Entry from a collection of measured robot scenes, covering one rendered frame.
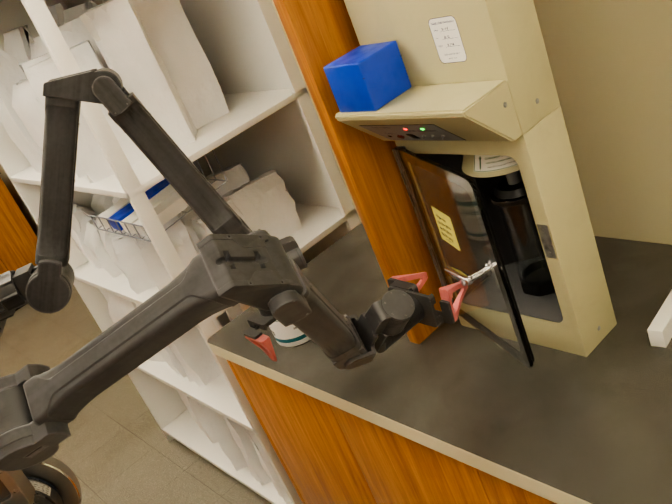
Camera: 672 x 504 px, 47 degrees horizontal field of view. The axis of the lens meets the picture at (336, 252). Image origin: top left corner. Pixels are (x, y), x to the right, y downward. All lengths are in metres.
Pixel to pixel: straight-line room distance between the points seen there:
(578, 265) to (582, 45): 0.50
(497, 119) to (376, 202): 0.41
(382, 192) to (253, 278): 0.74
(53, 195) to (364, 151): 0.60
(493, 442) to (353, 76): 0.69
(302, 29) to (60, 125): 0.47
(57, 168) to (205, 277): 0.61
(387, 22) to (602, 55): 0.51
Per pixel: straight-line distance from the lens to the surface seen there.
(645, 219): 1.88
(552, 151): 1.39
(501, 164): 1.44
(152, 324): 0.94
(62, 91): 1.42
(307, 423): 2.02
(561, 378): 1.52
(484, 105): 1.25
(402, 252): 1.65
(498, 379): 1.56
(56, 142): 1.45
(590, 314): 1.54
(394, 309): 1.26
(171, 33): 2.48
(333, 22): 1.53
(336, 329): 1.17
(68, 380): 1.01
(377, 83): 1.37
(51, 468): 1.50
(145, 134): 1.44
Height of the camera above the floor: 1.88
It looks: 24 degrees down
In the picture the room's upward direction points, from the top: 23 degrees counter-clockwise
